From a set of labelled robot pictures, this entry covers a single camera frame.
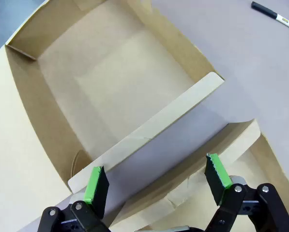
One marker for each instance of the black and white marker pen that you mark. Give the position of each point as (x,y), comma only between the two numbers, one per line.
(275,15)

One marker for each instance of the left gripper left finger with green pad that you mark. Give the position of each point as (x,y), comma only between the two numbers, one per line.
(97,186)

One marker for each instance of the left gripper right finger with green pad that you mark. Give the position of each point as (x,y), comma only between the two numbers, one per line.
(218,178)

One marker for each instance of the open brown cardboard box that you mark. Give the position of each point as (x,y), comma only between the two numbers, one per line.
(115,79)

